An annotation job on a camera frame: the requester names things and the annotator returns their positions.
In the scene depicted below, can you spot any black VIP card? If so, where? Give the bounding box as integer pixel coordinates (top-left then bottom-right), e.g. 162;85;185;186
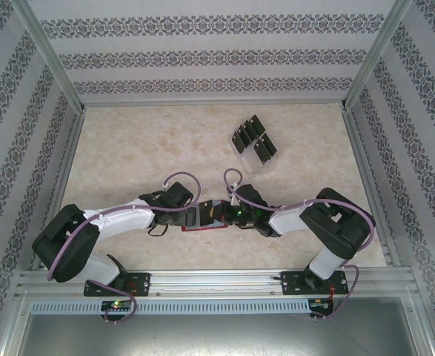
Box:
249;114;268;136
230;130;248;154
260;132;279;157
198;200;218;225
243;119;261;142
238;125;255;148
253;139;271;166

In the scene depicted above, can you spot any red leather card holder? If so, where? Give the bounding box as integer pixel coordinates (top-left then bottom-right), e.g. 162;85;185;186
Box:
181;200;229;234

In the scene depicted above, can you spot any clear acrylic card stand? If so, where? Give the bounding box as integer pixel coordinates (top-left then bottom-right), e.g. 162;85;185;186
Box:
226;113;279;175

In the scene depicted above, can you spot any small circuit board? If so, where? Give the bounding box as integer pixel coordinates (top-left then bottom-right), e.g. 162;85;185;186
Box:
308;298;335;311
101;300;133;312

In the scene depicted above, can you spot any grey metal sheet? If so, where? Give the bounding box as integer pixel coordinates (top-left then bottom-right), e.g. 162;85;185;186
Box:
16;313;418;356

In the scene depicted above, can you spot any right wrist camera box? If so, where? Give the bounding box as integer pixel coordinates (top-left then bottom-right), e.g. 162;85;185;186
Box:
233;184;265;208

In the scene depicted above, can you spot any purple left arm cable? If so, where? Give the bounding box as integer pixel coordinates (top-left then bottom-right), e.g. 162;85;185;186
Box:
46;171;203;324

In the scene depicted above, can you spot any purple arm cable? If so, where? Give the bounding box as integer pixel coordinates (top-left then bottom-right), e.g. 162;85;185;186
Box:
46;171;203;324
222;168;376;322

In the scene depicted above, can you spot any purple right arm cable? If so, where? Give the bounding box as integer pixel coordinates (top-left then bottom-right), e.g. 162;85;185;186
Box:
222;168;376;322

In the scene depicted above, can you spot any wide aluminium mounting rail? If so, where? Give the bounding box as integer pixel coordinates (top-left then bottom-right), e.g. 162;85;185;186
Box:
16;269;418;298

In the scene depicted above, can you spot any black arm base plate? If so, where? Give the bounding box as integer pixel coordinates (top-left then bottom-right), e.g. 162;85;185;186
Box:
282;270;351;297
83;272;152;297

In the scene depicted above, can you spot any slotted grey cable duct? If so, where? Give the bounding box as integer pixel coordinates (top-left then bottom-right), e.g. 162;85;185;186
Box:
30;299;311;315

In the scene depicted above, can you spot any aluminium frame rail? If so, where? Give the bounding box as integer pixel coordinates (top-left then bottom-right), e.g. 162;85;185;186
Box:
345;109;402;268
82;98;347;110
31;109;87;271

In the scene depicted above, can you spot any aluminium frame bar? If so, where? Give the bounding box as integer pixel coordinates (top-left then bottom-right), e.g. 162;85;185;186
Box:
402;292;435;356
0;291;31;356

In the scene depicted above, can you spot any aluminium frame post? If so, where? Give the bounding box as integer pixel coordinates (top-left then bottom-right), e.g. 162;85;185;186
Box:
341;0;415;111
11;0;87;114

